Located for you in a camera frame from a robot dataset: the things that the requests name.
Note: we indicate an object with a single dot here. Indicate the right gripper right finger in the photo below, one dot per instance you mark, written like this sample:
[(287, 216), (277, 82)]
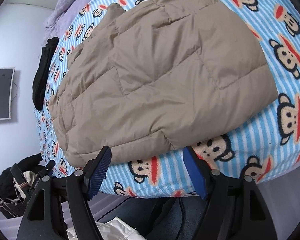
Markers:
[(235, 207)]

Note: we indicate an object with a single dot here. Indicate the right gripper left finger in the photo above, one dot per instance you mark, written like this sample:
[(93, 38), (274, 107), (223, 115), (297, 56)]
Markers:
[(43, 217)]

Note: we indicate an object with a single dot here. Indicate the folded black garment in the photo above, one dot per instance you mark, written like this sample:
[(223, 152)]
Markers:
[(41, 76)]

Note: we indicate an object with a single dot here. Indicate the wall mounted curved monitor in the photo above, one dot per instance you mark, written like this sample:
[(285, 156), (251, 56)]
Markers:
[(6, 83)]

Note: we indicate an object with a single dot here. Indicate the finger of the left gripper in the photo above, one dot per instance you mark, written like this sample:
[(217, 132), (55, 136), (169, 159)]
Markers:
[(18, 175), (41, 171)]

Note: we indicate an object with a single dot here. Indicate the tan puffer jacket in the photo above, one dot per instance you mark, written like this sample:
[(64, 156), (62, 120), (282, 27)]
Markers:
[(158, 77)]

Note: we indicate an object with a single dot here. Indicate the purple quilted duvet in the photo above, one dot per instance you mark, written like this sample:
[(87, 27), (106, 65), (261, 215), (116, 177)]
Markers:
[(64, 13)]

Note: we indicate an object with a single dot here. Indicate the white garment on lap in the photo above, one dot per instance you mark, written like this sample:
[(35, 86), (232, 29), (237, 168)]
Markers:
[(118, 229)]

